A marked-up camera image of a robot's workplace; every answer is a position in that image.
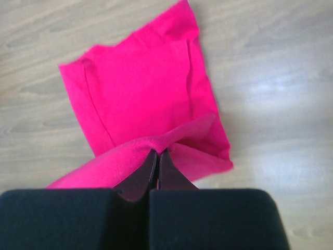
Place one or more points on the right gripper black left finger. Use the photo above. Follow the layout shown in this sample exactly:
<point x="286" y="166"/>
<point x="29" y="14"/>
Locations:
<point x="98" y="218"/>

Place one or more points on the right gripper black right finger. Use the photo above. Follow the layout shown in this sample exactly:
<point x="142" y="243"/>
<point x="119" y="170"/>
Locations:
<point x="182" y="216"/>

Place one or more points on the red t shirt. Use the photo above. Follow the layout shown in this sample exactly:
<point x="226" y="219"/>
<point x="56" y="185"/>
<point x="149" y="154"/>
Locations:
<point x="148" y="94"/>

